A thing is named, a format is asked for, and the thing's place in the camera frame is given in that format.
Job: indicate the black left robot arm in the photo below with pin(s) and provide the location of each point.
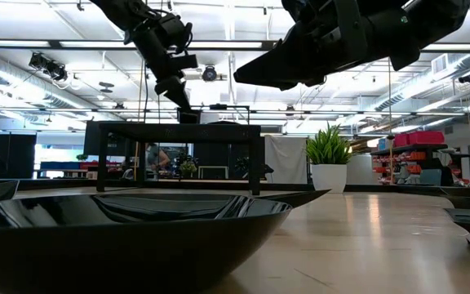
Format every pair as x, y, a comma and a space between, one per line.
116, 10

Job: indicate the white hanging curtain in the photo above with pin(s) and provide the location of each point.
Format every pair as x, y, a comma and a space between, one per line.
286, 159

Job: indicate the black storage rack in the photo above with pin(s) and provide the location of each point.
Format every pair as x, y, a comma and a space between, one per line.
431, 148

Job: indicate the black mesh shelf riser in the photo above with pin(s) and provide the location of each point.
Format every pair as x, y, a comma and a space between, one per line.
178, 132

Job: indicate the green plant white pot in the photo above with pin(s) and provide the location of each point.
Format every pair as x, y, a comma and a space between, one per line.
329, 175

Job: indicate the small background potted plant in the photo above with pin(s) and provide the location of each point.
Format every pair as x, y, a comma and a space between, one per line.
188, 168

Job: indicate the black aluminium table frame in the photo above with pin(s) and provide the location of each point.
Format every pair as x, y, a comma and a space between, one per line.
382, 188

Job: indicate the person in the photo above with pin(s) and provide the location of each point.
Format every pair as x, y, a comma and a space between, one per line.
157, 157

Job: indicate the black cabinet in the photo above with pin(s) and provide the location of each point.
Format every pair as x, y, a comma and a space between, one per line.
10, 155

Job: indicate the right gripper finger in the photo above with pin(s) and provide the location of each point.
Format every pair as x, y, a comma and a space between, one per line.
300, 85
271, 65

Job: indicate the black leaf mini plate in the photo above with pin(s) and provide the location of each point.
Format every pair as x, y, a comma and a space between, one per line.
223, 122
116, 253
469, 192

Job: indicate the black ceiling camera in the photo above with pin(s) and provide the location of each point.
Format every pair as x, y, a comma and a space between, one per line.
49, 67
209, 74
468, 77

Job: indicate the red storage bin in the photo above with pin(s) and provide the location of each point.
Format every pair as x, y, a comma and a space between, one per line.
401, 140
426, 137

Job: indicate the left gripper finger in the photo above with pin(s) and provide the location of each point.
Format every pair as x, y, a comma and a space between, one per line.
180, 100

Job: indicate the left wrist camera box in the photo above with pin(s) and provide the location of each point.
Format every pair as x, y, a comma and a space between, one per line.
176, 30

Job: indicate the silver ventilation duct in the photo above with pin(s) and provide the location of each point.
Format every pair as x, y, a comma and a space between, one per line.
14, 81
435, 79

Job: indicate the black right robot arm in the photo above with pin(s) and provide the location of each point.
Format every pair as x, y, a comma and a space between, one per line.
443, 16

